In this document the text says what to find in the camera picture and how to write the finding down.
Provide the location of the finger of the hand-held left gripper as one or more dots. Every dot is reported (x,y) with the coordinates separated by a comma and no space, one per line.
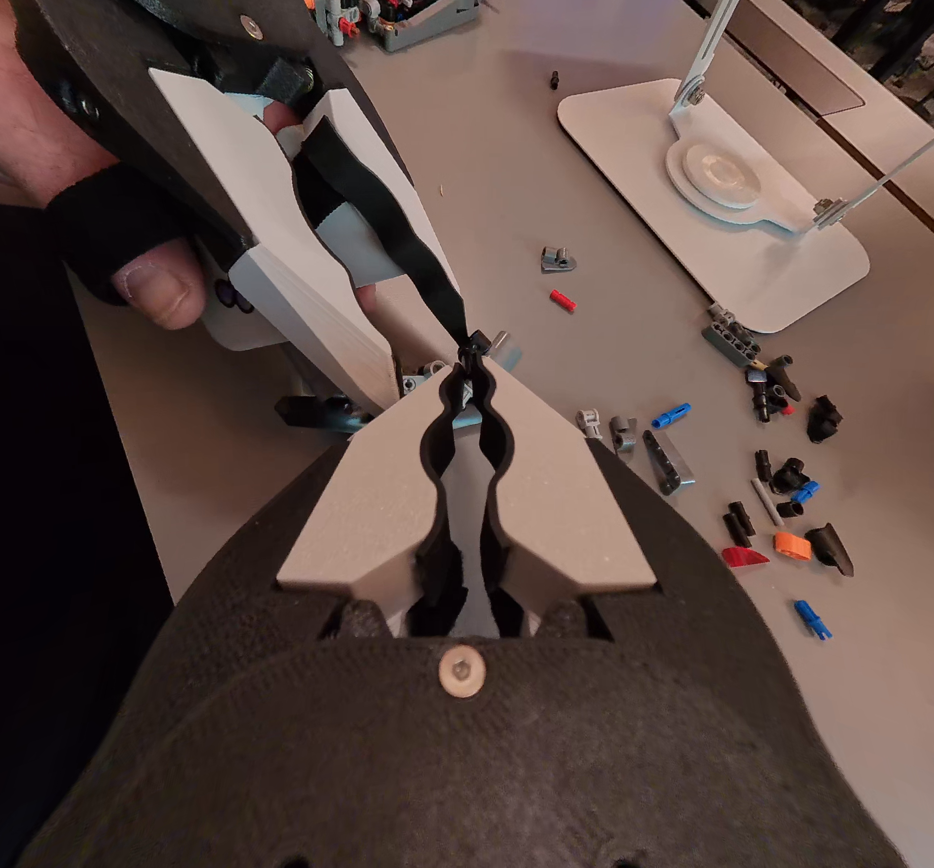
(357,123)
(241,175)

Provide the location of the black chair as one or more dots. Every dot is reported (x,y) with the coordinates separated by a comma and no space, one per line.
(875,7)

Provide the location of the lego pieces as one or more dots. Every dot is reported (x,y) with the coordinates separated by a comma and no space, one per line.
(668,463)

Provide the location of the grey lego connector plate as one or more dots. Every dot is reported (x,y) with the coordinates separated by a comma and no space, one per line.
(557,260)

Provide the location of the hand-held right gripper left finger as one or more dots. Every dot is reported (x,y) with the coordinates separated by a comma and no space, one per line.
(357,510)

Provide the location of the pale stand bracket with disc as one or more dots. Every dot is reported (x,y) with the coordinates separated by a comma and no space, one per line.
(719,171)

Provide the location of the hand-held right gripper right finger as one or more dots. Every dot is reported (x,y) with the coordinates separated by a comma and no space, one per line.
(576,510)

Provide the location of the red lego pin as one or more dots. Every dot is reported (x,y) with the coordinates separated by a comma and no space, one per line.
(562,299)

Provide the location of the person's left hand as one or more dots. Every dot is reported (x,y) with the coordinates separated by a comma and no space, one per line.
(36,138)

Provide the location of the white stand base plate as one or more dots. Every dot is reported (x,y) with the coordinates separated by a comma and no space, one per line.
(620,175)

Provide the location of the grey black lego assembly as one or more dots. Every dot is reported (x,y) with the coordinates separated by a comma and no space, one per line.
(321,412)

